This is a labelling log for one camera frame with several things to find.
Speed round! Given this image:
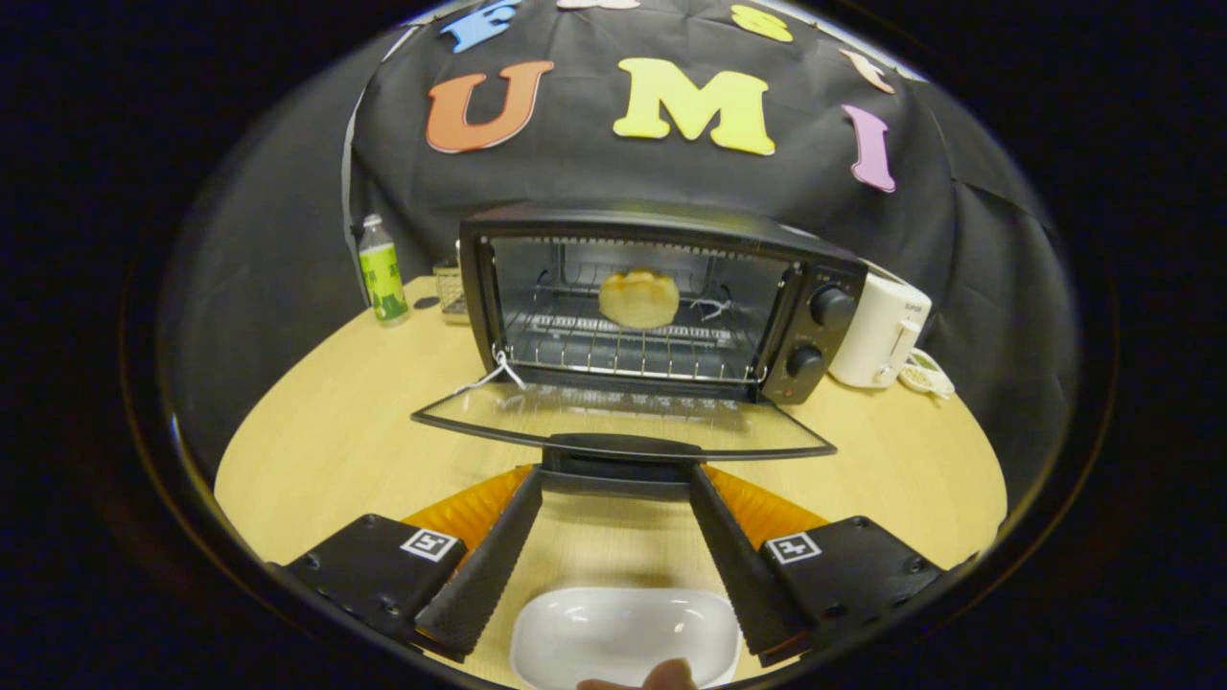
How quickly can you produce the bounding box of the white pop-up toaster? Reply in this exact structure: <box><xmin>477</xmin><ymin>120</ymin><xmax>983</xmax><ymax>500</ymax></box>
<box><xmin>829</xmin><ymin>268</ymin><xmax>933</xmax><ymax>389</ymax></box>

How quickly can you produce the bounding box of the white plate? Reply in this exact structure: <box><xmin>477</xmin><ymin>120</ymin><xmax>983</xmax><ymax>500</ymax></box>
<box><xmin>509</xmin><ymin>587</ymin><xmax>741</xmax><ymax>690</ymax></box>

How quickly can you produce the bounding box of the round golden bread bun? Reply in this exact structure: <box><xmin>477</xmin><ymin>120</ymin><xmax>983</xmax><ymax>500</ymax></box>
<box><xmin>598</xmin><ymin>269</ymin><xmax>682</xmax><ymax>331</ymax></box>

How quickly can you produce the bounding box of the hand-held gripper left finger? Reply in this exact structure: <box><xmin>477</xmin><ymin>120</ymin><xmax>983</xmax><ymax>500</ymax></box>
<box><xmin>273</xmin><ymin>467</ymin><xmax>544</xmax><ymax>662</ymax></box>

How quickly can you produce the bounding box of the green label plastic bottle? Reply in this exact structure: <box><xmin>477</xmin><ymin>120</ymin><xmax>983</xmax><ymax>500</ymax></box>
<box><xmin>358</xmin><ymin>214</ymin><xmax>411</xmax><ymax>327</ymax></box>

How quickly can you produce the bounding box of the black toaster oven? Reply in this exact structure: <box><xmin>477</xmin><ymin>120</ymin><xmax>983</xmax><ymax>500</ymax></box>
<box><xmin>412</xmin><ymin>199</ymin><xmax>868</xmax><ymax>499</ymax></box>

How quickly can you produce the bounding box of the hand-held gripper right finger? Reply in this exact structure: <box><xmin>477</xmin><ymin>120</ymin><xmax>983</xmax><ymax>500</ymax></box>
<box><xmin>688</xmin><ymin>465</ymin><xmax>960</xmax><ymax>667</ymax></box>

